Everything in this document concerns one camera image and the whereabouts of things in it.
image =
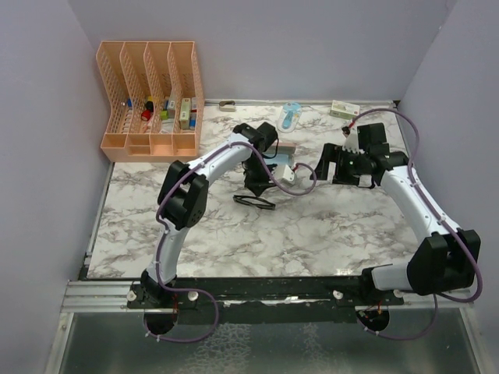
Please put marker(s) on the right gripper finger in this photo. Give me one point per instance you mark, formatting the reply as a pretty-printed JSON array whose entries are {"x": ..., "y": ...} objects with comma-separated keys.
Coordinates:
[
  {"x": 344, "y": 174},
  {"x": 330, "y": 154}
]

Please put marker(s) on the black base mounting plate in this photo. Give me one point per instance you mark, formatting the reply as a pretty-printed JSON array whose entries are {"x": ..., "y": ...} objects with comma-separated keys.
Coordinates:
[{"x": 253, "y": 300}]

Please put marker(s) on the peach desk file organizer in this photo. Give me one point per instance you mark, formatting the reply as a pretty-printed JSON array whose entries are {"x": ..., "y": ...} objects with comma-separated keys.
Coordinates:
[{"x": 156, "y": 98}]

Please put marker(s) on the aluminium rail frame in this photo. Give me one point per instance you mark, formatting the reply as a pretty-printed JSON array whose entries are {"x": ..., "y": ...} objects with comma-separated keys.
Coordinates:
[{"x": 96, "y": 296}]

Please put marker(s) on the green white box in organizer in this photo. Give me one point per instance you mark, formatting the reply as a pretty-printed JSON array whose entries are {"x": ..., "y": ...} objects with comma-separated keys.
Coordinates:
[{"x": 184, "y": 114}]

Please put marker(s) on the small white green box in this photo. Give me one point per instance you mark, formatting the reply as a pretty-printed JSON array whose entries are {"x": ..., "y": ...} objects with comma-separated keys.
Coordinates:
[{"x": 344, "y": 110}]

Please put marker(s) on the light blue cleaning cloth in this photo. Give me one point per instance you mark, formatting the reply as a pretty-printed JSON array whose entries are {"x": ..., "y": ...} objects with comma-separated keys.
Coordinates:
[{"x": 280, "y": 159}]

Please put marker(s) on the red black small bottle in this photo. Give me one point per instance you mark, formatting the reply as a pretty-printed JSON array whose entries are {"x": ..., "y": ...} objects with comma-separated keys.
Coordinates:
[{"x": 147, "y": 111}]

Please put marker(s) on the pink glasses case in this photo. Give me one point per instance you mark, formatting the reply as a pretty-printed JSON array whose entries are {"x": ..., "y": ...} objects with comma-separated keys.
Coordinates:
[{"x": 276, "y": 148}]

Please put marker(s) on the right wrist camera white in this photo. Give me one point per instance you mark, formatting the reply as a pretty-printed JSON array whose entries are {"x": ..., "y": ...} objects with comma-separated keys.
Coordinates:
[{"x": 351, "y": 143}]

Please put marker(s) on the blue white packaged item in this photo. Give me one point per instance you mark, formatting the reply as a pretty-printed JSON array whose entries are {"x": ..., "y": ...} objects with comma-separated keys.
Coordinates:
[{"x": 289, "y": 117}]

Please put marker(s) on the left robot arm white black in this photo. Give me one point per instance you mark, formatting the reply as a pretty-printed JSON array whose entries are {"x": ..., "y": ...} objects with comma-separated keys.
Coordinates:
[{"x": 182, "y": 200}]

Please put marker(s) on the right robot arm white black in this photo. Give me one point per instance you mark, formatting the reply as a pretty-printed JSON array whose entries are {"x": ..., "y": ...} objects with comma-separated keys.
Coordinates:
[{"x": 446, "y": 253}]

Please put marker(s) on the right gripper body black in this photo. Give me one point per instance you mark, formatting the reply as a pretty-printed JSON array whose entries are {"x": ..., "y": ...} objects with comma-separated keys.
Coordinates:
[{"x": 349, "y": 156}]

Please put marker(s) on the black sunglasses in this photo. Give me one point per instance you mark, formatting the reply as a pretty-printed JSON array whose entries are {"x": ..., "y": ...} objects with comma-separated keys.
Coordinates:
[{"x": 254, "y": 201}]

